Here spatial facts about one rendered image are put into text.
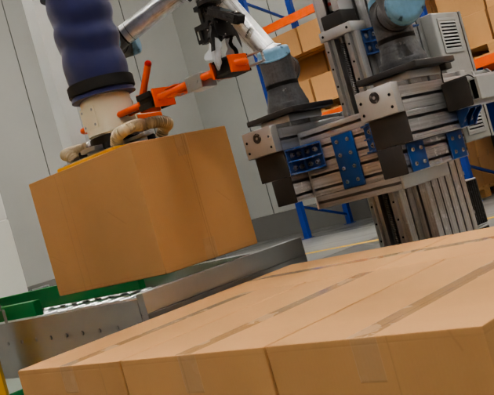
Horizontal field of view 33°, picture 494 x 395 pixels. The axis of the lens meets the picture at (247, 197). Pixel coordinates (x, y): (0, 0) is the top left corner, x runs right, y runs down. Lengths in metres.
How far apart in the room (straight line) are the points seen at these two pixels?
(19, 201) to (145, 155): 9.95
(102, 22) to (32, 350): 1.10
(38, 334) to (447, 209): 1.41
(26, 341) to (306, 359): 1.67
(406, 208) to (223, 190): 0.61
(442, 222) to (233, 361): 1.53
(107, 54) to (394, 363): 1.81
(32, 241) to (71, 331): 9.79
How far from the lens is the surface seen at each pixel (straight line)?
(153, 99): 2.59
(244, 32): 3.07
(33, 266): 12.33
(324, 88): 11.22
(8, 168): 12.42
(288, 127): 2.79
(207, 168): 2.62
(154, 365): 1.59
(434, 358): 1.18
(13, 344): 2.93
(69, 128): 5.76
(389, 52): 2.57
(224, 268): 2.50
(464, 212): 2.96
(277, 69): 2.88
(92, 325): 2.52
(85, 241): 2.73
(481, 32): 9.94
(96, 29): 2.79
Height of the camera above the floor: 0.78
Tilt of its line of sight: level
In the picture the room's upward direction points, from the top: 16 degrees counter-clockwise
